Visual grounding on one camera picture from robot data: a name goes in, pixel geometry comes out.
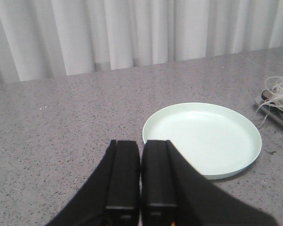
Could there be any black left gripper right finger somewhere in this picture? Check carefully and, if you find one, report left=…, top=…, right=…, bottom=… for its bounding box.
left=141, top=140, right=277, bottom=226

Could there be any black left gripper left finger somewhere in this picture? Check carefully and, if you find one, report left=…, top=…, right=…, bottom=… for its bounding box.
left=48, top=140, right=140, bottom=226

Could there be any mint green round plate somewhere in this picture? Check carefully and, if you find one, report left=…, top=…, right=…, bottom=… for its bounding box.
left=142, top=103, right=262, bottom=180

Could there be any silver digital kitchen scale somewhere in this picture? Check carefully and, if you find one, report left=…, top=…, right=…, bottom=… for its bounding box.
left=254, top=90, right=283, bottom=137

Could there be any white pleated curtain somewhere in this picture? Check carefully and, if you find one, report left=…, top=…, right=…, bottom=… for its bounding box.
left=0, top=0, right=283, bottom=83

